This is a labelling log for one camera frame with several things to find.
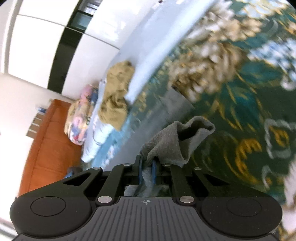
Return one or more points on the wooden bed headboard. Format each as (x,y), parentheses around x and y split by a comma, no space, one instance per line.
(50,143)

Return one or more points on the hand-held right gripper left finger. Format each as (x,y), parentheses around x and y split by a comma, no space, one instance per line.
(140,171)

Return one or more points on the teal floral bed blanket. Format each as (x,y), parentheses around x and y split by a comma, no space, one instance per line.
(242,104)

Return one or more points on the white wardrobe with black band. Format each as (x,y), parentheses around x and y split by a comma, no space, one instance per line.
(97,27)

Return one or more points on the folded colourful cartoon quilt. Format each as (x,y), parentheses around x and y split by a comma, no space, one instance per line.
(81,120)

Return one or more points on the light blue floral quilt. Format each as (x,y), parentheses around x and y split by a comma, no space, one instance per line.
(148,46)

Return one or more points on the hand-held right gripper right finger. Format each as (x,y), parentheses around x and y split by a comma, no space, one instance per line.
(154,172)

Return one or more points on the yellow pillow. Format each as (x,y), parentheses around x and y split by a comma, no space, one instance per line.
(70,115)

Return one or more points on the plastic bottle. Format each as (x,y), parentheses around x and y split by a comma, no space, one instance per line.
(42,109)

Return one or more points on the cardboard sheets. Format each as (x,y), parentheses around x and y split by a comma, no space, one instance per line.
(34,125)

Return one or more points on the mustard knitted sweater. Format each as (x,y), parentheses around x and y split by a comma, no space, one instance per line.
(115,92)

